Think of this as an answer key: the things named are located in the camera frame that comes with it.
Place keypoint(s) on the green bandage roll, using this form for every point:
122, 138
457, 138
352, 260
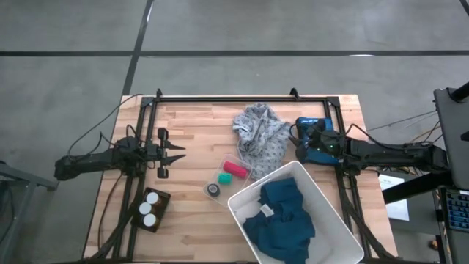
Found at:
225, 178

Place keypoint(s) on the black table rig frame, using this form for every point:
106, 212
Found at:
238, 99

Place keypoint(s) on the white paper sheet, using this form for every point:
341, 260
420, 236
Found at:
397, 210

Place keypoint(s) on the blue cloth garment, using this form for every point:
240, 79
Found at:
282, 227

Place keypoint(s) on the white perforated plastic basket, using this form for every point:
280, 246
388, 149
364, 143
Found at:
329, 227

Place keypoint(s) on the pink bandage roll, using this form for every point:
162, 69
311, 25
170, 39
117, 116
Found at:
235, 169

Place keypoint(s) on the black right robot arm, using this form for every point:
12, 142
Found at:
395, 155

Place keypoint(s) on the grey patterned cloth garment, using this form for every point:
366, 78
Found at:
262, 139

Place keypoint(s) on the grey metal cart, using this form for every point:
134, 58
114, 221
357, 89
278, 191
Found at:
22, 179

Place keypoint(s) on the dark grey bandage roll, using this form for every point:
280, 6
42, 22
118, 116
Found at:
213, 190

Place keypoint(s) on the backlit keyboard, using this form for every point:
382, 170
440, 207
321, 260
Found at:
458, 210

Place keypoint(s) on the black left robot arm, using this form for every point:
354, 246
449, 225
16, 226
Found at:
91, 161

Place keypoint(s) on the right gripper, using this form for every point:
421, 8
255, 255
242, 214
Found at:
328, 144

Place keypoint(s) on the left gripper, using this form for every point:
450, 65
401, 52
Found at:
154, 154

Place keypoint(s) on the small yellow floor object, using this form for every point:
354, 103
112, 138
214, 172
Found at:
434, 245

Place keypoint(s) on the clear plastic storage bin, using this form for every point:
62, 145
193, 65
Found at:
234, 187

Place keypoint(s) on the black bottle tray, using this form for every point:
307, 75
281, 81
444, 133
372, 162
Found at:
163, 205

